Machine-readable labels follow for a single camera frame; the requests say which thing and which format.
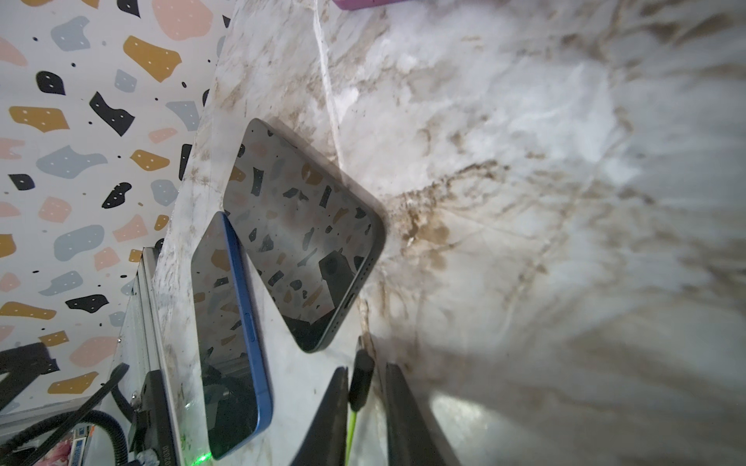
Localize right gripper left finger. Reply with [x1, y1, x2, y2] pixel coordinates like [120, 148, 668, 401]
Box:
[291, 367, 349, 466]

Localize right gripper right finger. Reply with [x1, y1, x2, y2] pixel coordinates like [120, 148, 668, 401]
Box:
[384, 363, 446, 466]

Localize green wired earphones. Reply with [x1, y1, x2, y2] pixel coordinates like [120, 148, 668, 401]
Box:
[345, 337, 375, 465]

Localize black smartphone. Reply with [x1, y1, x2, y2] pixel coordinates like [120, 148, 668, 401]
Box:
[333, 0, 404, 11]
[223, 118, 386, 353]

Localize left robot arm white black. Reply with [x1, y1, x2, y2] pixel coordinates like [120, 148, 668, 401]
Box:
[1, 343, 129, 465]

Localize near blue-edged smartphone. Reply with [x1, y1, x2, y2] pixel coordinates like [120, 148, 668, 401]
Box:
[190, 211, 274, 459]

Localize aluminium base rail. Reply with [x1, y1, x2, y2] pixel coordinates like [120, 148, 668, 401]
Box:
[114, 248, 183, 465]

